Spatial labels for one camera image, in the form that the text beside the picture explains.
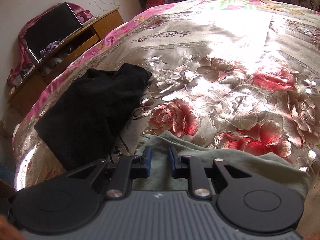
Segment olive green pants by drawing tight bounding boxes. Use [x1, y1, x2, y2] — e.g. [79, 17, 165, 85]
[133, 131, 311, 199]

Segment black folded garment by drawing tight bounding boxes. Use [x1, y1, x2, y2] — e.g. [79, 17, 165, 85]
[34, 63, 152, 171]

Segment pink cloth on monitor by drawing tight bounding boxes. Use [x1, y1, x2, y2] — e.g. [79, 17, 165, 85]
[7, 2, 93, 87]

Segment wooden side desk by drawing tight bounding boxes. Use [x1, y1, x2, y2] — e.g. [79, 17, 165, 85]
[8, 8, 124, 116]

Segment floral satin bedspread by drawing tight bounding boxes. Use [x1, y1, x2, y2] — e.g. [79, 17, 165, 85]
[13, 0, 319, 236]

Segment black monitor screen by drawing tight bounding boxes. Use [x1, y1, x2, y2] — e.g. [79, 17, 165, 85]
[24, 2, 82, 65]

